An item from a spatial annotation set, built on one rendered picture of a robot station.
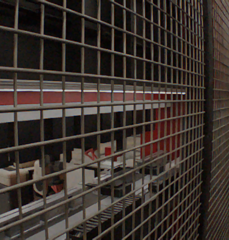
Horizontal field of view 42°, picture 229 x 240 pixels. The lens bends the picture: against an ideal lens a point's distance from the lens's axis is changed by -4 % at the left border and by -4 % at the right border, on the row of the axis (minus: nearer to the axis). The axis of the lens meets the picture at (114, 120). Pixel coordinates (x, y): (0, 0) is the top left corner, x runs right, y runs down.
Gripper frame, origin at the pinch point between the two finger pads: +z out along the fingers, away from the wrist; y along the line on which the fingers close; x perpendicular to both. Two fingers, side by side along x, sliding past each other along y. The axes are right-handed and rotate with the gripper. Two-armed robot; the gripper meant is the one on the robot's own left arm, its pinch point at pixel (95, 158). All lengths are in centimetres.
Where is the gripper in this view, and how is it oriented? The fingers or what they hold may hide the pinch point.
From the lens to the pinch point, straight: 202.4
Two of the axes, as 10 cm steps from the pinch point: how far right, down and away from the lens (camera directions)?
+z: 4.3, 8.8, -1.9
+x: -7.6, 4.7, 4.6
